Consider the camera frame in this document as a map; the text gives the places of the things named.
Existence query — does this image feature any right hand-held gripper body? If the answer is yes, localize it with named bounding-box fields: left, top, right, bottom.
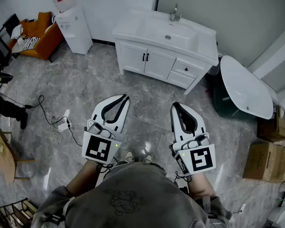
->
left=169, top=132, right=216, bottom=176

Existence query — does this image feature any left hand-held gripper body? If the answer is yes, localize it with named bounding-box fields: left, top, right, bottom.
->
left=82, top=119, right=123, bottom=164

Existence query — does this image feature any white cabinet door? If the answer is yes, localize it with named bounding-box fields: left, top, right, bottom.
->
left=144, top=50, right=177, bottom=80
left=120, top=43, right=148, bottom=73

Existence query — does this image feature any person's right forearm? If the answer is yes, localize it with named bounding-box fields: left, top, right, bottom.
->
left=187, top=171, right=217, bottom=200

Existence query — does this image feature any person's left forearm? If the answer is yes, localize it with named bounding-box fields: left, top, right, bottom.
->
left=66, top=159, right=103, bottom=197

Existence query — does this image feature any white vanity sink cabinet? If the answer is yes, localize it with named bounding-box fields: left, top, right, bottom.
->
left=112, top=8, right=219, bottom=67

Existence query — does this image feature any person's left shoe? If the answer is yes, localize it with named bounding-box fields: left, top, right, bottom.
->
left=124, top=150, right=135, bottom=163

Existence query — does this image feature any person's shoe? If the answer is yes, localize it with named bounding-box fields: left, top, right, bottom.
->
left=142, top=152, right=154, bottom=165
left=124, top=150, right=135, bottom=163

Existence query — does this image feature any white power strip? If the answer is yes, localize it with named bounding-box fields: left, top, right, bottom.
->
left=57, top=121, right=73, bottom=132

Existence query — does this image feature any person's right shoe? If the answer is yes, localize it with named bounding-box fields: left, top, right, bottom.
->
left=142, top=152, right=154, bottom=165

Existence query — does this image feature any white plain drawer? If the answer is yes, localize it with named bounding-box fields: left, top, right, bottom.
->
left=167, top=70, right=195, bottom=89

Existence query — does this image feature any white drawer with black knob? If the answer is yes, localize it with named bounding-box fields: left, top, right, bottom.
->
left=172, top=58, right=205, bottom=79

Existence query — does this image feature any white freestanding bathtub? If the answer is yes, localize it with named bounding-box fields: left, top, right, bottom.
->
left=212, top=55, right=274, bottom=122

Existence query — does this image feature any person's grey shirt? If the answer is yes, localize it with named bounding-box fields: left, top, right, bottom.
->
left=30, top=161, right=233, bottom=228

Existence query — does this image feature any large printed cardboard box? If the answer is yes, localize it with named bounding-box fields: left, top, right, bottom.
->
left=242, top=141, right=285, bottom=184

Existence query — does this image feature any white water dispenser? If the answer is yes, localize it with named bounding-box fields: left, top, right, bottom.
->
left=55, top=5, right=94, bottom=55

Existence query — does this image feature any orange sofa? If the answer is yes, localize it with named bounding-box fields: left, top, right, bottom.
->
left=8, top=11, right=64, bottom=61

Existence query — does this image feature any wooden table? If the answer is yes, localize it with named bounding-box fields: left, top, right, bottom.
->
left=0, top=127, right=35, bottom=184

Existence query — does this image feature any striped black white cloth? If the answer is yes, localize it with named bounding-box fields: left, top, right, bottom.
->
left=11, top=37, right=41, bottom=54

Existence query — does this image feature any wooden shelf rack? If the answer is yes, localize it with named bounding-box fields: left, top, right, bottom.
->
left=0, top=197, right=38, bottom=228

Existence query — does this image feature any chrome faucet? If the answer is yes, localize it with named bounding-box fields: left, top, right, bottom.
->
left=170, top=3, right=183, bottom=22

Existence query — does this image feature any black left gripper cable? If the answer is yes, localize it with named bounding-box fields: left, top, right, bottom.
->
left=96, top=158, right=118, bottom=175

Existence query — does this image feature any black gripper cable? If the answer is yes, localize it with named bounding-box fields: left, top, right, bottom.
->
left=96, top=158, right=118, bottom=175
left=174, top=171, right=193, bottom=183

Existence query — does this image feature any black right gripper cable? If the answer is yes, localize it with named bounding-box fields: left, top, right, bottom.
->
left=174, top=171, right=193, bottom=183

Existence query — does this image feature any tangled white cable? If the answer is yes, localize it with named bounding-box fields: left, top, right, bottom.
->
left=45, top=113, right=62, bottom=143

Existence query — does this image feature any black floor cable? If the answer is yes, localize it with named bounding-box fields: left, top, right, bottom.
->
left=25, top=95, right=84, bottom=148

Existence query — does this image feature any coiled white cable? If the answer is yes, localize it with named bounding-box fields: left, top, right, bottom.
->
left=46, top=40, right=68, bottom=72

